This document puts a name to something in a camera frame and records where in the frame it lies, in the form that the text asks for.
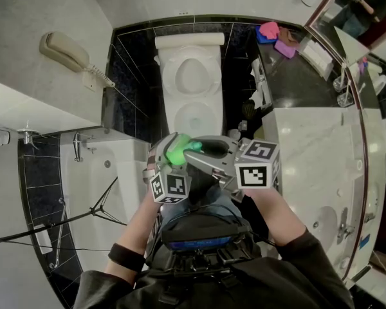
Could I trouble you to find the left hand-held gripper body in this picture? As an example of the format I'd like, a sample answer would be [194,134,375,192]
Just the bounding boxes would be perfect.
[143,142,192,205]

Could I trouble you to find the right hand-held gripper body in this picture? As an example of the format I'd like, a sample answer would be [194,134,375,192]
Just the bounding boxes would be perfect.
[213,138,280,203]

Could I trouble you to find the green cleaner bottle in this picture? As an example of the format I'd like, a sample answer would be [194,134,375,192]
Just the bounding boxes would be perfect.
[165,134,194,166]

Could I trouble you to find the person's left forearm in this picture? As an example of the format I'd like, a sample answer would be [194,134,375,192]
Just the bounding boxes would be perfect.
[111,191,163,263]

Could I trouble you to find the person's right forearm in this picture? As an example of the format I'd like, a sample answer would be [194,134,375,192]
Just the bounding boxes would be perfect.
[243,188,308,247]

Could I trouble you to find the black ribbed basket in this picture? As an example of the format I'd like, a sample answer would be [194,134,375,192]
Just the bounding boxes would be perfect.
[242,101,257,118]

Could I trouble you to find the person's blue jeans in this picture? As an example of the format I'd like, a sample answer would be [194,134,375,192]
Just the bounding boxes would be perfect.
[162,190,244,228]

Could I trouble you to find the black chest-mounted device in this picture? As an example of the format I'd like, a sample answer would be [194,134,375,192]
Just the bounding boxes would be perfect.
[160,217,248,252]

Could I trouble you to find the black tripod light stand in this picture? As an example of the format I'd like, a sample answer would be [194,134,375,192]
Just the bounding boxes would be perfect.
[0,177,128,246]

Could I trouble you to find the white bathtub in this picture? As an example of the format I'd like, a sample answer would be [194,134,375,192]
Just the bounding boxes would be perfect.
[59,130,154,270]

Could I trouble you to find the chrome bathtub faucet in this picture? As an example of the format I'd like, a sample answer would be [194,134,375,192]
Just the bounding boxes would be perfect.
[73,132,96,163]

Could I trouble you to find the white washbasin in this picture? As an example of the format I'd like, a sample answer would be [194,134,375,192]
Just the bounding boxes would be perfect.
[311,206,338,260]

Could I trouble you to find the person's black top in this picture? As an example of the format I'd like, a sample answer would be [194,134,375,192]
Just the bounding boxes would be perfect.
[73,227,354,309]

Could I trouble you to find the chrome basin faucet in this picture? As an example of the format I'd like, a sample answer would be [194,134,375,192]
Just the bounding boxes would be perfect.
[336,207,355,239]

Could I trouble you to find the purple cloth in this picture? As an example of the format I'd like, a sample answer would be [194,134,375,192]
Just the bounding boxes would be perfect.
[274,39,297,59]

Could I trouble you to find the blue cloth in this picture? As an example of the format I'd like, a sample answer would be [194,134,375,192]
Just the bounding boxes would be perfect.
[255,30,276,44]

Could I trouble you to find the pink cloth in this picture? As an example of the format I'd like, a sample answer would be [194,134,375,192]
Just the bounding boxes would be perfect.
[259,21,280,40]

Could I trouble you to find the clear acrylic tray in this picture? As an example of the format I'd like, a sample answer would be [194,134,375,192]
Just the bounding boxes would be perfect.
[299,37,335,79]

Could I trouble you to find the chrome grab bar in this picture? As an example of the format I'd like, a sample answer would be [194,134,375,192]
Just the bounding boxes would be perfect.
[50,198,67,269]

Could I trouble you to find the group of white amenity boxes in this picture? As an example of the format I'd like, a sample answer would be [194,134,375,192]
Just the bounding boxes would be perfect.
[302,42,334,73]

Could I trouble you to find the wood-framed mirror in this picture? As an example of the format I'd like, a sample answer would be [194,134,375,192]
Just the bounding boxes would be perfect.
[304,0,386,283]

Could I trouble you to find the chrome shower valve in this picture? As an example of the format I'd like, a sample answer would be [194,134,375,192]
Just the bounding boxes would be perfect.
[17,120,41,151]

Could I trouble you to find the beige wall telephone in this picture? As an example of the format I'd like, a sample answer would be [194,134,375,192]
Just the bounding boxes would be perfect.
[39,32,116,91]

